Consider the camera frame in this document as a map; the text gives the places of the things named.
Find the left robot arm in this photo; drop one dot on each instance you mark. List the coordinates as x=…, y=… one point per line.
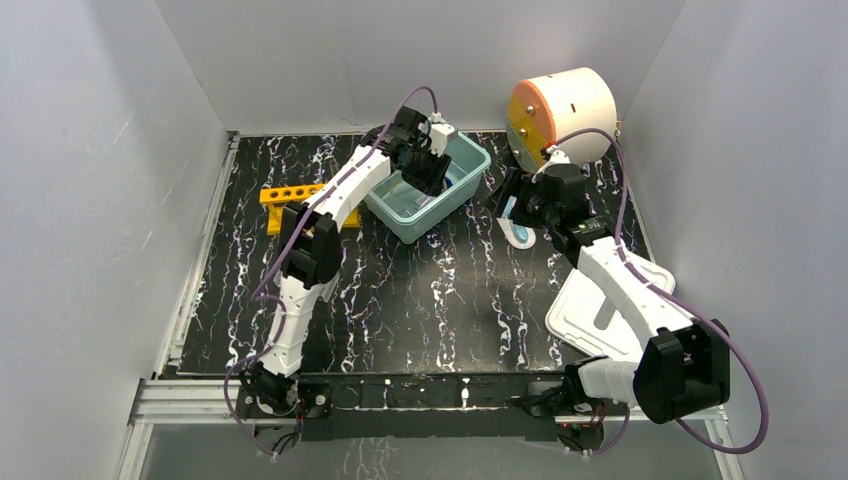
x=413, y=146

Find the teal plastic bin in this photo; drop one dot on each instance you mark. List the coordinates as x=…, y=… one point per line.
x=409, y=213

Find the white plastic bin lid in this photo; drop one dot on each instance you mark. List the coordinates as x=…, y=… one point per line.
x=582, y=316

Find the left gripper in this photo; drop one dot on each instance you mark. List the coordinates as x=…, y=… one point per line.
x=424, y=176

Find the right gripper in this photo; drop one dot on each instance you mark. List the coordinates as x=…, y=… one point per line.
x=517, y=184

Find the yellow test tube rack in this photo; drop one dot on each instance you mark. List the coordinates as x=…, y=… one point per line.
x=273, y=199

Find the white cylindrical drawer cabinet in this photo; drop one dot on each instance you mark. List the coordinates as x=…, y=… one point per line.
x=544, y=109

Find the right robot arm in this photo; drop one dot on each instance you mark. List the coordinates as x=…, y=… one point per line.
x=685, y=363

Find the blue tool in blister pack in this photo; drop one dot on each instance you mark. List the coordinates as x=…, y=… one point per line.
x=519, y=237

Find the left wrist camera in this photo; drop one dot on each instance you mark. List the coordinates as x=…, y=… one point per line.
x=440, y=133

